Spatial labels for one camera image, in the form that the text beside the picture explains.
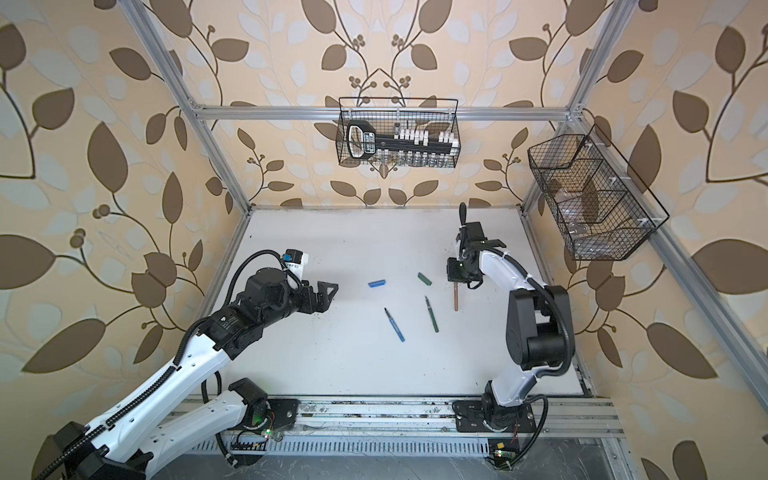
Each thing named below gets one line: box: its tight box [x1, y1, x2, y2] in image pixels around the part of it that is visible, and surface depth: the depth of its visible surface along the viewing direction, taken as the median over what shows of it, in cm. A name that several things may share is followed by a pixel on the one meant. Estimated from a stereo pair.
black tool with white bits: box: [347, 121, 460, 159], surface depth 84 cm
